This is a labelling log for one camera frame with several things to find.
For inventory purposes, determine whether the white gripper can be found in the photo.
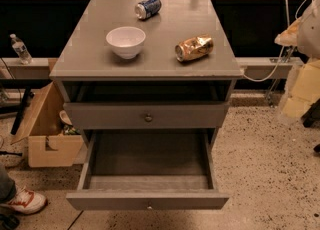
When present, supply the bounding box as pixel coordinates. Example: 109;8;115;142
274;0;320;119

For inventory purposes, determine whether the crushed orange soda can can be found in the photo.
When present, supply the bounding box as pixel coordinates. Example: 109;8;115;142
175;34;214;62

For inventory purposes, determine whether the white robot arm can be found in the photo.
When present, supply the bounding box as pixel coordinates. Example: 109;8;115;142
274;0;320;127

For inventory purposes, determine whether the grey drawer cabinet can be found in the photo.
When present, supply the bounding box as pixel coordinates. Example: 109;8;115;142
50;0;241;140

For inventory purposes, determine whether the blue soda can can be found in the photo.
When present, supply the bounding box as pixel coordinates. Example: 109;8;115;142
135;0;162;20

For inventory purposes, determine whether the open grey drawer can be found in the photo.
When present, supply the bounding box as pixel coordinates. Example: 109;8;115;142
67;129;229;210

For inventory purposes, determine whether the closed grey drawer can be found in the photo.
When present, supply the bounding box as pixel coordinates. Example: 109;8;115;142
64;102;229;129

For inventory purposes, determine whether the white bowl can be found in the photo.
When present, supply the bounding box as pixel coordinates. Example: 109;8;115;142
106;26;146;59

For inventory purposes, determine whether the cardboard box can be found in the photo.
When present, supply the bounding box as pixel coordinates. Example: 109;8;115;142
12;82;86;167

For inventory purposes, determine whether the black pole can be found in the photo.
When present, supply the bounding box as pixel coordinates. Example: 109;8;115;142
10;86;31;135

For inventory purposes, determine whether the clear water bottle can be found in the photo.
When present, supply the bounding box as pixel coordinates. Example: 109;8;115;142
10;34;32;65

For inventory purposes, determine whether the white and red sneaker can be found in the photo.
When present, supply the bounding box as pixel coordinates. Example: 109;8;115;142
0;187;47;215

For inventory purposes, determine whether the grey trouser leg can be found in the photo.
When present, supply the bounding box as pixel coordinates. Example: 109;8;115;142
0;164;16;203

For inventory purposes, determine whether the white cable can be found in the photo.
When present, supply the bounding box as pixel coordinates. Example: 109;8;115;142
242;0;316;83

